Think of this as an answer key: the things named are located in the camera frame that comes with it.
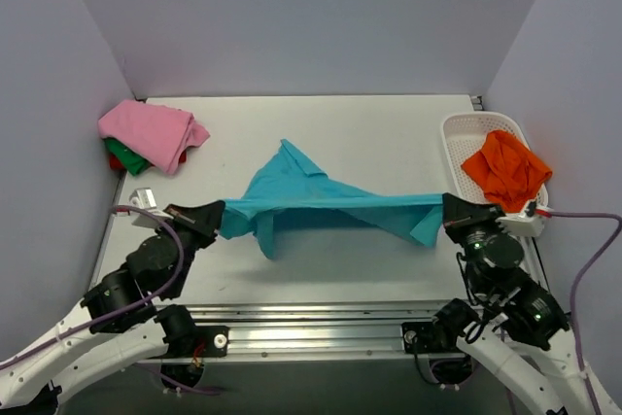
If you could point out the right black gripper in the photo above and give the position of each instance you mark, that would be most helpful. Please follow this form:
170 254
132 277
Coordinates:
472 218

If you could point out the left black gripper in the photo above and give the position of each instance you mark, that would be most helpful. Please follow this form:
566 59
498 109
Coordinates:
186 222

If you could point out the teal t-shirt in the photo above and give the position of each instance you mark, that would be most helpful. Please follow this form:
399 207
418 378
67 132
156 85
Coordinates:
292 185

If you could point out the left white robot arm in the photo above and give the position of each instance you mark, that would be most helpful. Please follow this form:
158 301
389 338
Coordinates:
116 323

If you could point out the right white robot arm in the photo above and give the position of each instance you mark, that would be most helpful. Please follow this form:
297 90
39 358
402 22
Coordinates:
512 325

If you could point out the orange t-shirt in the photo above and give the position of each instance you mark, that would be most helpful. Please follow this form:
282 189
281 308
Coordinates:
508 173

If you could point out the white plastic basket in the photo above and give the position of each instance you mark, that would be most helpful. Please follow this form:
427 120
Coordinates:
463 135

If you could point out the green folded t-shirt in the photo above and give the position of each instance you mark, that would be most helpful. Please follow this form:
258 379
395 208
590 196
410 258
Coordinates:
134 163

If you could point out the pink folded t-shirt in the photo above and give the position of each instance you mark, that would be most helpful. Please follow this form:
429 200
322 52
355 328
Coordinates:
158 133

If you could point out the red folded t-shirt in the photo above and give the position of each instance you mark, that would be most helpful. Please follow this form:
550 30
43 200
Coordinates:
115 163

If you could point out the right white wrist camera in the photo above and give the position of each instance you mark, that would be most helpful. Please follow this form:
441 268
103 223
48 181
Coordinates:
529 222

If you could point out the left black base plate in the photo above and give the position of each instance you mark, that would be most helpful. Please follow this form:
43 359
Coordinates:
202 342

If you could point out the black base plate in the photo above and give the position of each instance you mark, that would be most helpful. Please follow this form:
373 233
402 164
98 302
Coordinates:
422 337
202 342

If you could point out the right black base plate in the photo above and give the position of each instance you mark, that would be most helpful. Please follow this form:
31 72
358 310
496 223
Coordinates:
422 337

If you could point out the aluminium rail frame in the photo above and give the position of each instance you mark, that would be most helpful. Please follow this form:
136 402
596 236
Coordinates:
317 330

